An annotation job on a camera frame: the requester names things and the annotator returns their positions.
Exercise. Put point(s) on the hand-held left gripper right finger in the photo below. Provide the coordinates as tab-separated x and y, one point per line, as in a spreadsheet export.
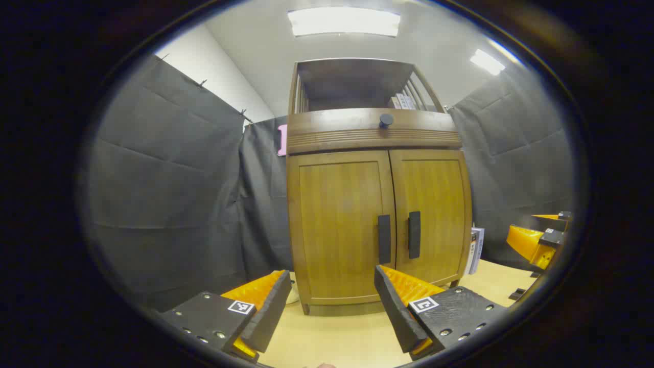
396	317

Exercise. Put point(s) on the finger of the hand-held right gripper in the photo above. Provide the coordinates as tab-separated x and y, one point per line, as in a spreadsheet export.
526	243
564	220

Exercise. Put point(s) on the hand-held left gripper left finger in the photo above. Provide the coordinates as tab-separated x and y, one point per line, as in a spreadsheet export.
271	312

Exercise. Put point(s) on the wooden cabinet door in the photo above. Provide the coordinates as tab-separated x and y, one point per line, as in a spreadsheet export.
439	199
337	225

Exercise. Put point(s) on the brown wooden shoe cabinet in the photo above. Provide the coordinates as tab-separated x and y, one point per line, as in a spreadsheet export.
373	135

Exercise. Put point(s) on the books beside cabinet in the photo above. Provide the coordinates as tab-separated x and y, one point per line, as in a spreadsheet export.
475	250

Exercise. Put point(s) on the books on cabinet shelf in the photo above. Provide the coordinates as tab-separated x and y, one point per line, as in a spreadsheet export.
403	101

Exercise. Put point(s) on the wooden cabinet drawer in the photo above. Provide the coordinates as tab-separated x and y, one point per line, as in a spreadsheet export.
337	133

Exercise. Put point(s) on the cream soft object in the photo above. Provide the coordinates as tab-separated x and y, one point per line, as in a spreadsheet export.
293	295

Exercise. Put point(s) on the small dark floor object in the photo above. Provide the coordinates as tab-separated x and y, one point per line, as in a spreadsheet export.
517	294

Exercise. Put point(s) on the pink flat object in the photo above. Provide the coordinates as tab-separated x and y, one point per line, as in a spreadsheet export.
282	140

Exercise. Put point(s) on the small ceiling light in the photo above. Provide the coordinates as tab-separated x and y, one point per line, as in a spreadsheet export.
487	62

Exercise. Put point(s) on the round black drawer knob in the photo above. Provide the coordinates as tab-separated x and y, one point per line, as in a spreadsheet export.
386	120

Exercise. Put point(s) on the large rectangular ceiling light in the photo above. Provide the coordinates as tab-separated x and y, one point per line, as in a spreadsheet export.
343	21

